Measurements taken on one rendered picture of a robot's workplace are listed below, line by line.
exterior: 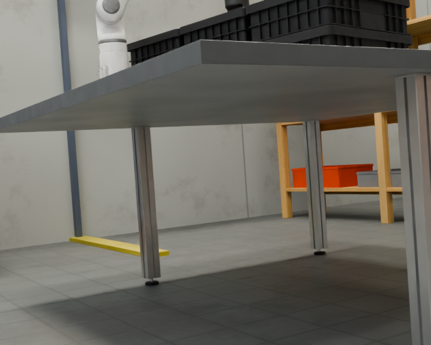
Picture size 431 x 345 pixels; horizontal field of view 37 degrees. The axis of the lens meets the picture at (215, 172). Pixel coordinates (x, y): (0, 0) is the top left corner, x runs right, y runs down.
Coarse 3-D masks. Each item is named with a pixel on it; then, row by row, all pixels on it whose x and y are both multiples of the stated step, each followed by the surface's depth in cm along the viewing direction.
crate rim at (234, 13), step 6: (228, 12) 186; (234, 12) 184; (240, 12) 183; (210, 18) 192; (216, 18) 190; (222, 18) 188; (228, 18) 186; (192, 24) 198; (198, 24) 196; (204, 24) 194; (210, 24) 192; (180, 30) 203; (186, 30) 201; (192, 30) 199
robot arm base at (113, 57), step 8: (104, 48) 205; (112, 48) 205; (120, 48) 206; (104, 56) 205; (112, 56) 205; (120, 56) 206; (104, 64) 205; (112, 64) 205; (120, 64) 206; (128, 64) 209; (104, 72) 205; (112, 72) 205
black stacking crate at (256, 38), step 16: (304, 0) 166; (320, 0) 163; (336, 0) 164; (352, 0) 168; (368, 0) 173; (256, 16) 180; (272, 16) 175; (288, 16) 170; (304, 16) 167; (320, 16) 163; (336, 16) 163; (352, 16) 167; (368, 16) 172; (384, 16) 178; (400, 16) 184; (256, 32) 180; (272, 32) 176; (288, 32) 170; (400, 32) 184
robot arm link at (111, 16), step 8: (104, 0) 203; (112, 0) 203; (120, 0) 204; (128, 0) 205; (96, 8) 204; (104, 8) 203; (112, 8) 203; (120, 8) 204; (104, 16) 203; (112, 16) 204; (120, 16) 206
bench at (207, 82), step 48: (192, 48) 107; (240, 48) 109; (288, 48) 114; (336, 48) 120; (384, 48) 127; (96, 96) 144; (144, 96) 148; (192, 96) 156; (240, 96) 164; (288, 96) 174; (336, 96) 184; (384, 96) 197; (144, 144) 264; (144, 192) 262; (144, 240) 263
